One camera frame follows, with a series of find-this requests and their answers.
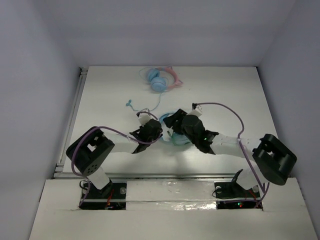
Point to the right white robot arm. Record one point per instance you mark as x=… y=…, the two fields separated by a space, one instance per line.
x=269 y=160

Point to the pink blue cat-ear headphones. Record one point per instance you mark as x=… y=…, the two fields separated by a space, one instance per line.
x=161 y=80

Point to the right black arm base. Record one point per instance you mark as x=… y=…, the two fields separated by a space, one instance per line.
x=231 y=196

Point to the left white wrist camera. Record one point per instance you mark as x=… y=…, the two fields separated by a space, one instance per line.
x=143 y=116

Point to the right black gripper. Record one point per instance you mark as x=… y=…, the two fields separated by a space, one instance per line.
x=172 y=120

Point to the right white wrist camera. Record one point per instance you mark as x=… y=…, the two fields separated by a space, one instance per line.
x=196 y=110

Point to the light blue headphones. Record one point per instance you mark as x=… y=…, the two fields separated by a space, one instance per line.
x=168 y=136

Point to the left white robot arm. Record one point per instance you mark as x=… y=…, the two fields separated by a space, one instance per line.
x=88 y=152

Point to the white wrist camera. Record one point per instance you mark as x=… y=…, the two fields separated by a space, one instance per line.
x=196 y=110
x=143 y=116

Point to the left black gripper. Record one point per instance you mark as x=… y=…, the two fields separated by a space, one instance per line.
x=155 y=128

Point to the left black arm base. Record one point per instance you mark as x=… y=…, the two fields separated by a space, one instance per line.
x=111 y=197

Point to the white taped foam panel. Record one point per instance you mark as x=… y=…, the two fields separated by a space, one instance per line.
x=170 y=195

